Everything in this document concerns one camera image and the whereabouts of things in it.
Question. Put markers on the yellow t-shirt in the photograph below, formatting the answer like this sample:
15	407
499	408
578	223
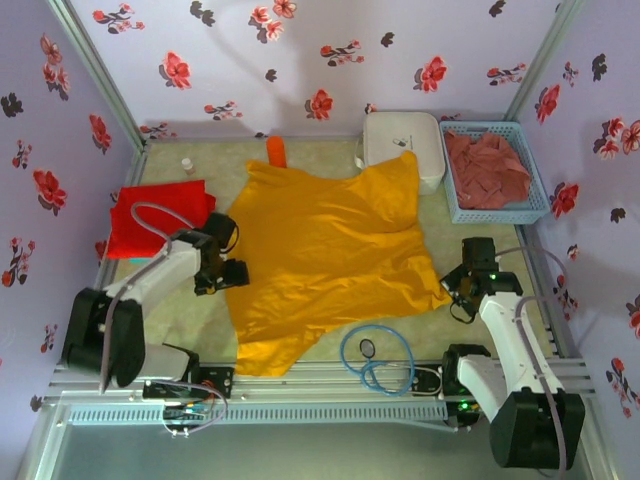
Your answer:
325	250

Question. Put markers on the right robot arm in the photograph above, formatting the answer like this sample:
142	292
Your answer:
505	340

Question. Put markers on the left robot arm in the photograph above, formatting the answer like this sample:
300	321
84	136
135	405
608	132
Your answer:
160	275

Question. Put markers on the teal folded cloth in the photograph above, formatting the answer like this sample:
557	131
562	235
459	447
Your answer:
139	260

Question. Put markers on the blue stethoscope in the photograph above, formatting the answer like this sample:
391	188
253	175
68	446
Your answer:
406	350

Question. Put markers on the red folded t-shirt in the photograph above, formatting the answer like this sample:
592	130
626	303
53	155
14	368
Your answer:
150	215

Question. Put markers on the small white pill bottle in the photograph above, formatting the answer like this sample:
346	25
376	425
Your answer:
186	167

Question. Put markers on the black board with green light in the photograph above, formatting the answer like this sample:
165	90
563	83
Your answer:
467	407

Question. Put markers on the dusty pink t-shirt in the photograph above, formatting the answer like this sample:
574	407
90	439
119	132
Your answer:
490	165

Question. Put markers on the orange plastic bottle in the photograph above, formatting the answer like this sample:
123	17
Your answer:
276	150

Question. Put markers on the light blue plastic basket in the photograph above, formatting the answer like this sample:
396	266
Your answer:
527	145

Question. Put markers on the white zipped case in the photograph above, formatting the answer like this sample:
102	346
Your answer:
400	137

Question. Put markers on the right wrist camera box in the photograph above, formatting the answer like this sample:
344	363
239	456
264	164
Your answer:
479	252

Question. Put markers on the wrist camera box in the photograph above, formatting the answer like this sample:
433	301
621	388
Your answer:
479	252
224	230

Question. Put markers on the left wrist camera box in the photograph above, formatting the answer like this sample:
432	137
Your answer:
224	230

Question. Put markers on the aluminium side rail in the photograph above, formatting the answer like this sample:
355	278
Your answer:
135	170
556	320

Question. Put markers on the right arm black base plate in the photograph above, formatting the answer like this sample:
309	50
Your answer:
427	382

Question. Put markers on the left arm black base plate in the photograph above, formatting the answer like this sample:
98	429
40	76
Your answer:
222	382

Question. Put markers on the aluminium front frame rail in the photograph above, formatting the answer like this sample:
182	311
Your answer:
350	382

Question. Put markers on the aluminium corner post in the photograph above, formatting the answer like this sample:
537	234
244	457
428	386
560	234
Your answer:
95	70
545	55

